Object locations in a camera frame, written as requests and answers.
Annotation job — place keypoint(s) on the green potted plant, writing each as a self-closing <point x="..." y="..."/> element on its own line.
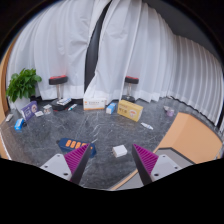
<point x="23" y="85"/>

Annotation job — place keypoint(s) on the purple box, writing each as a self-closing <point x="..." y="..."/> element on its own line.
<point x="29" y="111"/>

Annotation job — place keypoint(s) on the small white tube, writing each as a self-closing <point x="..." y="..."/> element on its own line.
<point x="147" y="126"/>

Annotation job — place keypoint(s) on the yellow cardboard box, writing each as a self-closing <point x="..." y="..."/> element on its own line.
<point x="130" y="110"/>

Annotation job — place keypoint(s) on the small white packet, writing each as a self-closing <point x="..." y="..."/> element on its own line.
<point x="9" y="117"/>

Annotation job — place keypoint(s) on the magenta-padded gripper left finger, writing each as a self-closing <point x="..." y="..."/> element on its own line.
<point x="56" y="166"/>

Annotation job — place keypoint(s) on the small white card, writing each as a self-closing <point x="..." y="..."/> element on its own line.
<point x="39" y="113"/>

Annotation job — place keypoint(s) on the flat blue white box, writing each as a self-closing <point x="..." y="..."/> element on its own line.
<point x="64" y="101"/>

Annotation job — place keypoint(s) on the white box with orange stripe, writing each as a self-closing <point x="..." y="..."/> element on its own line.
<point x="94" y="104"/>

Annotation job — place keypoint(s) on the white pleated curtain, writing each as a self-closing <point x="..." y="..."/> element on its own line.
<point x="196" y="73"/>

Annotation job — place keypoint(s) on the red-topped black bar stool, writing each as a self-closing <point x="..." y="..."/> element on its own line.
<point x="131" y="80"/>
<point x="58" y="80"/>

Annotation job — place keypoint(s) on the orange wooden desk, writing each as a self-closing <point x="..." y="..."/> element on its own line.
<point x="190" y="136"/>

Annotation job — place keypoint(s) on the blue power strip orange outlets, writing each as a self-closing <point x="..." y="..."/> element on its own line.
<point x="71" y="144"/>

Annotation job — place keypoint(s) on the small blue white box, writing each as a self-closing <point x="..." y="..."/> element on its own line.
<point x="111" y="108"/>

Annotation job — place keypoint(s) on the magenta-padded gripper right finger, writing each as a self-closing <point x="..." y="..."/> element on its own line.
<point x="165" y="166"/>

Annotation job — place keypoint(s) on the white charger block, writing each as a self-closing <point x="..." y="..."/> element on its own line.
<point x="119" y="151"/>

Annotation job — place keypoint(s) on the small purple cup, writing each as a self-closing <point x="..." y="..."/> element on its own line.
<point x="170" y="112"/>

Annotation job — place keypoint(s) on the small clear box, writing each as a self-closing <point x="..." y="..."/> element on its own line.
<point x="47" y="109"/>

